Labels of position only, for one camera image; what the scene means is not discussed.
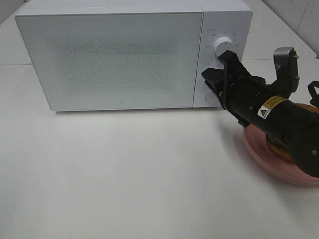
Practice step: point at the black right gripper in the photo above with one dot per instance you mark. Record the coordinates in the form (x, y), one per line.
(243, 95)

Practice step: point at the white round door button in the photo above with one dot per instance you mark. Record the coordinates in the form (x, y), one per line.
(212, 100)

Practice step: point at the pink plate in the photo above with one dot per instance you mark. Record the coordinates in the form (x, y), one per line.
(255, 142)

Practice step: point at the burger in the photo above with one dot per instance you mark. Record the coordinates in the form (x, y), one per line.
(279, 150)

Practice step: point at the white microwave door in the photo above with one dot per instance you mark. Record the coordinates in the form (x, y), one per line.
(116, 61)

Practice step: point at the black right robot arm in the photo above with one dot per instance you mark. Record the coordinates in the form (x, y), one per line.
(267, 106)

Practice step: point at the white upper microwave knob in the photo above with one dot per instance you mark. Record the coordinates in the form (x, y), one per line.
(222, 44)

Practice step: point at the white microwave oven body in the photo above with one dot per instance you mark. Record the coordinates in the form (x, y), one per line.
(219, 18)

